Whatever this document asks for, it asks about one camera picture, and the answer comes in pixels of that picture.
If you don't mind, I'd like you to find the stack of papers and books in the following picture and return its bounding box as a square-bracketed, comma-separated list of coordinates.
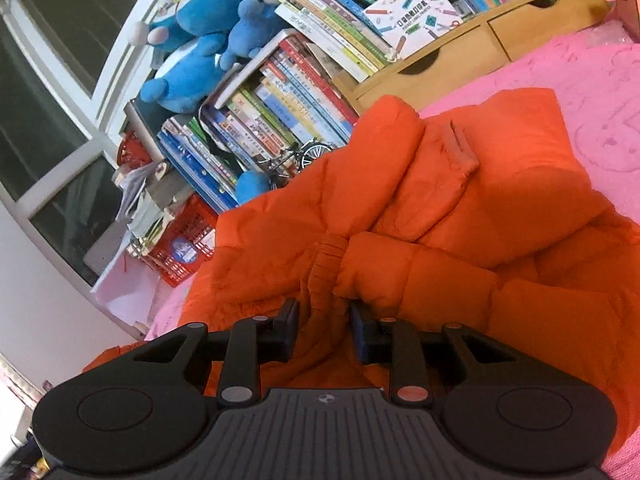
[113, 162, 194, 258]

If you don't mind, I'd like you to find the blue Doraemon plush toy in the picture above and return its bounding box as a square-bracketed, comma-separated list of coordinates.
[128, 0, 243, 53]

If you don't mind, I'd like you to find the blue plush ball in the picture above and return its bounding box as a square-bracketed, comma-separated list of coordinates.
[235, 171, 271, 205]

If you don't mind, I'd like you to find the row of upright books left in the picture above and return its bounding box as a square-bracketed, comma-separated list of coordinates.
[157, 29, 358, 214]

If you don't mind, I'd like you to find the pink bunny print blanket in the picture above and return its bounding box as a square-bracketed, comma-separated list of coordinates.
[144, 27, 640, 480]

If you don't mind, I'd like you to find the white label printer box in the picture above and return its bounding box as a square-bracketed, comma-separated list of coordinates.
[364, 0, 463, 60]

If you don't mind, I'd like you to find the miniature black bicycle model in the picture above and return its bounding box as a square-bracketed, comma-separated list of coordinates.
[259, 140, 336, 182]

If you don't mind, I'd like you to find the red plastic crate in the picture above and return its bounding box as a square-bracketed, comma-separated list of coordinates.
[116, 131, 217, 287]

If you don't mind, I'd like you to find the blue whale plush toy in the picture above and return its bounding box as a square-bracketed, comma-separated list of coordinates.
[139, 32, 227, 114]

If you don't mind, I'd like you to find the wooden desk drawer organizer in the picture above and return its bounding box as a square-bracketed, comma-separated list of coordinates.
[333, 0, 610, 114]

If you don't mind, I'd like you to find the small blue bear plush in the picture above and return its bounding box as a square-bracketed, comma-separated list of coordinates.
[219, 0, 286, 70]

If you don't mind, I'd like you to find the orange down jacket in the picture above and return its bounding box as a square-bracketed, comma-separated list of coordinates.
[81, 86, 640, 456]

